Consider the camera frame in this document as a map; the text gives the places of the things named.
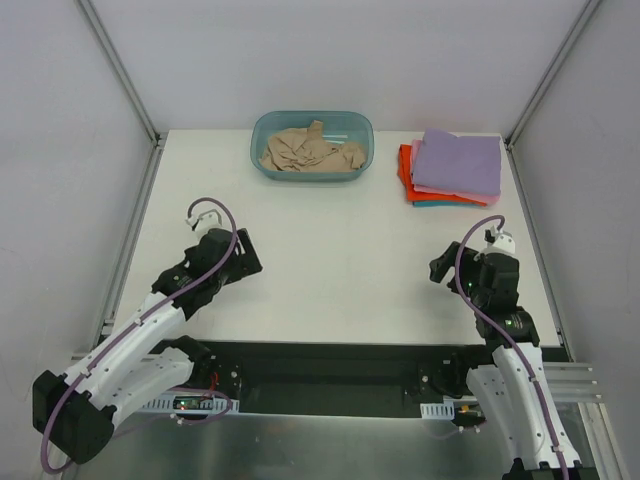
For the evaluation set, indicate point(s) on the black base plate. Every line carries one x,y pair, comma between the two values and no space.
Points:
349,380

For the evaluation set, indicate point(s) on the pink folded t shirt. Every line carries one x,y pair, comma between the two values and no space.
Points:
483,199

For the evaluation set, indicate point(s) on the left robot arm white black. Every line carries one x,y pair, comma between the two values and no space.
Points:
79,410

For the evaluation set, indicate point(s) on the purple folded t shirt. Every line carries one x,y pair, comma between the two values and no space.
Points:
468,164

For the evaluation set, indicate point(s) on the beige t shirt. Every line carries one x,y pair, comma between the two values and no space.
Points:
304,150

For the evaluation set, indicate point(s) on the right aluminium frame post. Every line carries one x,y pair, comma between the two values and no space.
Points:
558,60

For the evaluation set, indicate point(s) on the orange folded t shirt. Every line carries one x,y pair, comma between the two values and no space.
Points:
404,174

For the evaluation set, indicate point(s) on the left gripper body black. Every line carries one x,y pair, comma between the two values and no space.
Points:
240,254

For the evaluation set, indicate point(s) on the teal plastic tub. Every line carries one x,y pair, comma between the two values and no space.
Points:
338,127

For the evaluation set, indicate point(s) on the right white cable duct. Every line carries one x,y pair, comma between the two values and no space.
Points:
444,411

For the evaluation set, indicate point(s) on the teal folded t shirt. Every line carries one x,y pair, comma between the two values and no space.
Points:
433,204

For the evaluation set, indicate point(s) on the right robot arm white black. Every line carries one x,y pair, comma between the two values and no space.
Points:
511,389

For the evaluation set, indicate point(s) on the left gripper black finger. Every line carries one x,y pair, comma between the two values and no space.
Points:
248,259
236,274

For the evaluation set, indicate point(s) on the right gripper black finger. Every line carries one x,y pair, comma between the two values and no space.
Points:
461,287
440,266

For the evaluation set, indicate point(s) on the left white cable duct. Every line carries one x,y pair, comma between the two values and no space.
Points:
188,404

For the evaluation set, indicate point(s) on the left aluminium frame post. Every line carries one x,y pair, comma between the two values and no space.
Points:
106,45

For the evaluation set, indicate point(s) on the aluminium frame post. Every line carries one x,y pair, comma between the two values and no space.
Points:
558,60
106,45

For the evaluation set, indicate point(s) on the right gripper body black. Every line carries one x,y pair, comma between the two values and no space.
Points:
451,265

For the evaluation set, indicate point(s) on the white cable duct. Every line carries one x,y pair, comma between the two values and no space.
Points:
444,411
188,404

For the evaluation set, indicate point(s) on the aluminium front rail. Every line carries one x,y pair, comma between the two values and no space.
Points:
571,382

